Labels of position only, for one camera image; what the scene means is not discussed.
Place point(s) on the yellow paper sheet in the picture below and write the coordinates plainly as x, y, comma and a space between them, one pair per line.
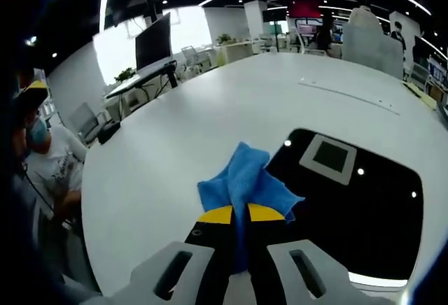
421, 96

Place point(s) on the green potted plant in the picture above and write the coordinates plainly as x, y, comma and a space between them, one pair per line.
224, 38
125, 75

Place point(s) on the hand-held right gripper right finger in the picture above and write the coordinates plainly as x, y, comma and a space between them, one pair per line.
276, 259

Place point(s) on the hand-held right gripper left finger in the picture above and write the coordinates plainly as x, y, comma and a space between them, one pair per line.
196, 263

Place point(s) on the grey office chair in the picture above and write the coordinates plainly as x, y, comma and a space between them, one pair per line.
85, 119

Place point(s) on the dark desk monitor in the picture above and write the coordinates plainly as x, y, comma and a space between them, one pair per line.
154, 44

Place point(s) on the frosted desk partition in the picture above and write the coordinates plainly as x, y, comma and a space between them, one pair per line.
372, 51

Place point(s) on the black pouch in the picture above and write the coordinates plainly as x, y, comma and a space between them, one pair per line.
109, 132

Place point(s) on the white low cabinet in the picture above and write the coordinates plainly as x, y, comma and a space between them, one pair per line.
238, 52

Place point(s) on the red wall screen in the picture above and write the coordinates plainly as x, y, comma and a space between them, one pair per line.
304, 8

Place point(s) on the white office chair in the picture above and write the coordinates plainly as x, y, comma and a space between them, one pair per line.
311, 44

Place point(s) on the blue cleaning cloth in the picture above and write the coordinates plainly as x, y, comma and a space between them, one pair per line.
245, 179

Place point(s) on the standing desk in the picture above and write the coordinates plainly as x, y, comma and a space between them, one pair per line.
136, 83

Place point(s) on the white covered stand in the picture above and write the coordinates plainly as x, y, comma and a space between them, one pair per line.
364, 16

